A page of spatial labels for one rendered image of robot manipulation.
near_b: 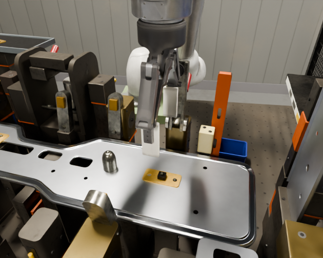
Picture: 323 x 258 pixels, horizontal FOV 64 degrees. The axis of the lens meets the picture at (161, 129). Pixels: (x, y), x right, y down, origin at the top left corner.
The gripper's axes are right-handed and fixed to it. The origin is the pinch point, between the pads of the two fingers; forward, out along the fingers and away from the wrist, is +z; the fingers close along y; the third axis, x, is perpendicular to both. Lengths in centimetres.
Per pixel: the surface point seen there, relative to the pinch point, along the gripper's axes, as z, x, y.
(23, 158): 13.5, -34.2, 3.0
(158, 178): 13.0, -0.4, 0.8
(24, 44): -2, -58, -33
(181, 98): 0.8, 0.7, -14.9
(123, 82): 110, -119, -242
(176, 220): 13.4, 5.8, 9.9
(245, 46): 59, 23, -265
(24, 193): 26.1, -37.9, 3.9
